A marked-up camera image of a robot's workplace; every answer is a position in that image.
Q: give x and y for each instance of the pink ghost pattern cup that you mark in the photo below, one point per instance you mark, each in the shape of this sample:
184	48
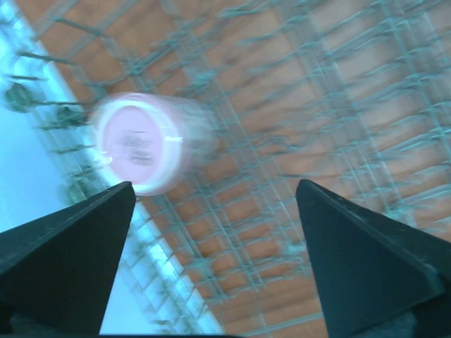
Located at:
150	140

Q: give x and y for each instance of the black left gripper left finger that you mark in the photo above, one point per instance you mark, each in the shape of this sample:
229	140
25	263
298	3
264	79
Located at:
57	271

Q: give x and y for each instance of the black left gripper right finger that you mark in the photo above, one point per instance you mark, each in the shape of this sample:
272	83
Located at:
375	276

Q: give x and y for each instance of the grey wire dish rack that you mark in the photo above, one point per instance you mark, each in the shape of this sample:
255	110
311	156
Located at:
353	95

